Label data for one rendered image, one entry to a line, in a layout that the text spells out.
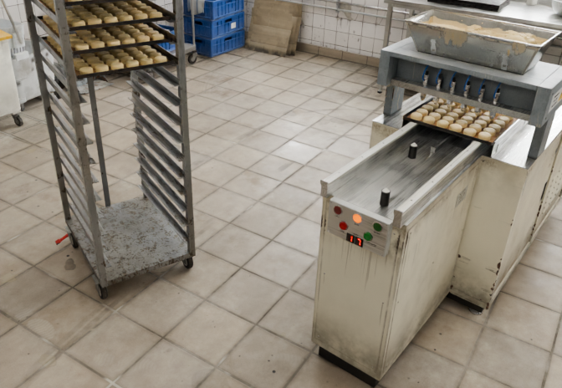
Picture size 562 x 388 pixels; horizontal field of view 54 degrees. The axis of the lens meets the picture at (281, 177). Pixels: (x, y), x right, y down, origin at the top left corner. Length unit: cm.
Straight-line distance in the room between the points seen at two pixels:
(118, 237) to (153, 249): 23
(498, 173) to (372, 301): 78
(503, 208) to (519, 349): 68
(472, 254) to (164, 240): 152
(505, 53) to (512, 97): 19
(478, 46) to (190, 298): 174
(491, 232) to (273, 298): 107
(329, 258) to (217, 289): 87
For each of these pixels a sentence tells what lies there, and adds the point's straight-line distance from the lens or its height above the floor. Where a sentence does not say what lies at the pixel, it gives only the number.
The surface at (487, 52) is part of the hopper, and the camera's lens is 240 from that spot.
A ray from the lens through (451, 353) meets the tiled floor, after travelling 270.
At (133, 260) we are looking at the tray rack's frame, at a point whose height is 15.
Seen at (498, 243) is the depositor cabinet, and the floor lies 46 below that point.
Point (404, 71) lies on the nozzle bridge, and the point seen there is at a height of 108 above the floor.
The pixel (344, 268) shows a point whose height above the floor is 55.
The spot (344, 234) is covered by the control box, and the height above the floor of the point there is 72.
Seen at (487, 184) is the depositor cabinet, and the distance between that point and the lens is 251.
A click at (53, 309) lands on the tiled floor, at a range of 290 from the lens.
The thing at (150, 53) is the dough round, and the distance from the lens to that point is 250.
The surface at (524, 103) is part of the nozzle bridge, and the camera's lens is 244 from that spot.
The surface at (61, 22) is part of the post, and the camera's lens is 220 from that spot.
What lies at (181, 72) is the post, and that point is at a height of 109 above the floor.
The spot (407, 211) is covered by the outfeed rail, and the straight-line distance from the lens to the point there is 187.
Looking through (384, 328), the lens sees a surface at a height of 37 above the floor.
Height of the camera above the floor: 187
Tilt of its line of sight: 29 degrees down
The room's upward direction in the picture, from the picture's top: 2 degrees clockwise
